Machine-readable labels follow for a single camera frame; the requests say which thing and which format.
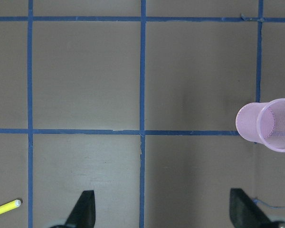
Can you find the pink mesh pen cup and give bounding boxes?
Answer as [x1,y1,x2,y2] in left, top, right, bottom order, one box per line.
[235,98,285,152]

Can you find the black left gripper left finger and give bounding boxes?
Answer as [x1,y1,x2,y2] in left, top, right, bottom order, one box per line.
[66,190,95,228]

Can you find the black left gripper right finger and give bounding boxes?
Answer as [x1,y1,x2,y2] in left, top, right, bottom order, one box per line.
[229,188,271,228]

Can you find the yellow highlighter pen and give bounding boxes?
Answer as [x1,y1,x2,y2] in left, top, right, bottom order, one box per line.
[0,199,22,215]

